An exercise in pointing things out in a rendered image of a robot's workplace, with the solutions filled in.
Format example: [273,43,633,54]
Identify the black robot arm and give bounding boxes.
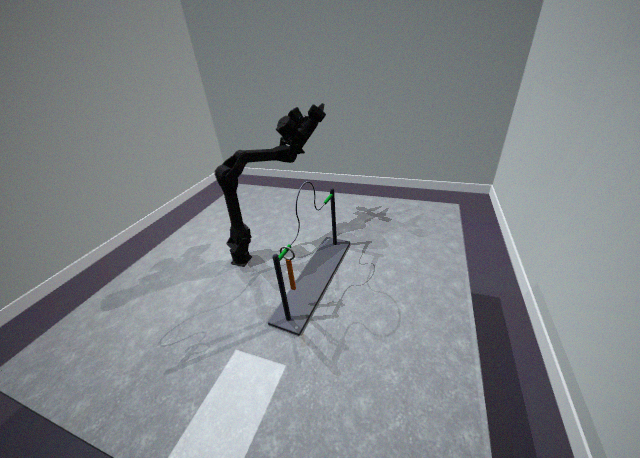
[214,107,308,267]

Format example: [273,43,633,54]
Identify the orange handle with dark grey loop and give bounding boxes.
[279,246,296,290]

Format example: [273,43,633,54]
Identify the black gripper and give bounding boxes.
[298,103,326,139]

